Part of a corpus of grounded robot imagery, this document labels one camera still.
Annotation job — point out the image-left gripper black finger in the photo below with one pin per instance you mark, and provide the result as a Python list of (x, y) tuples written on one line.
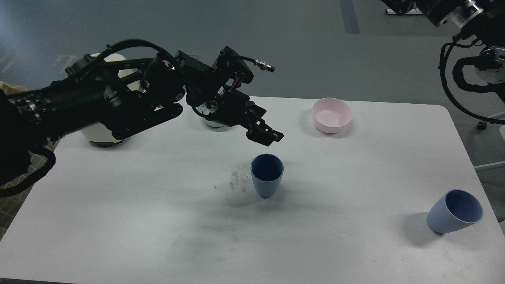
[(256, 114), (258, 131)]

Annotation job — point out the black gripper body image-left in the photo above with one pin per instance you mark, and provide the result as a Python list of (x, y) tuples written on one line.
[(234, 109)]

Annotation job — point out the image-right left gripper black finger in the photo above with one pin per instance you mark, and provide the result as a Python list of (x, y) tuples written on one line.
[(398, 7)]

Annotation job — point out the white desk foot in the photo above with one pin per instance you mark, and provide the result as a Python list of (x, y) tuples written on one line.
[(413, 11)]

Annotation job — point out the blue cup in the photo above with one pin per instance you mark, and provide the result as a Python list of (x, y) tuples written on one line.
[(455, 210), (266, 174)]

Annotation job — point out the black robot arm image-left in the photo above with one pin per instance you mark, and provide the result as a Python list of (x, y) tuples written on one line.
[(92, 94)]

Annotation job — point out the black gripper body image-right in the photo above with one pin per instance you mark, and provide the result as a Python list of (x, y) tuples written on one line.
[(458, 12)]

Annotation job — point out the cream toaster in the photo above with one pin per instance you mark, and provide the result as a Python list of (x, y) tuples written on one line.
[(98, 135)]

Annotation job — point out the green bowl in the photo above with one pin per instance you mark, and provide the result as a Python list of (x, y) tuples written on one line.
[(213, 123)]

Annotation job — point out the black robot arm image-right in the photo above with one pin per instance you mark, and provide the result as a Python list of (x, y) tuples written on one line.
[(480, 24)]

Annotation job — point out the pink bowl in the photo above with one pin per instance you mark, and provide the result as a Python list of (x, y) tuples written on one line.
[(331, 115)]

